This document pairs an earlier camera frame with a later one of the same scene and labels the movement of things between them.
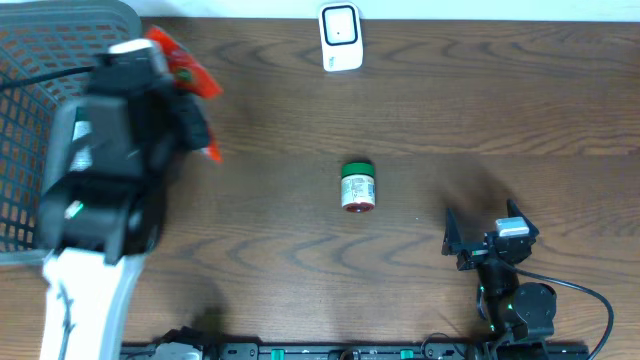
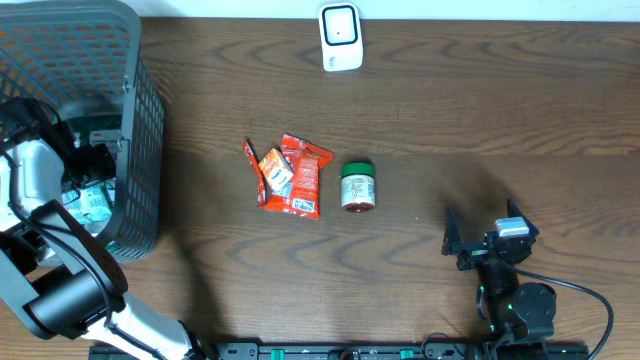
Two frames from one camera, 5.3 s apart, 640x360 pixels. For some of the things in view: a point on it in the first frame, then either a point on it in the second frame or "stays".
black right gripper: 453,243 stays
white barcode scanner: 341,37 stays
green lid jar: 358,186 stays
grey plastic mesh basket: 48,49 stays
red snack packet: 189,75 to 300,193
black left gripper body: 178,130 to 86,168
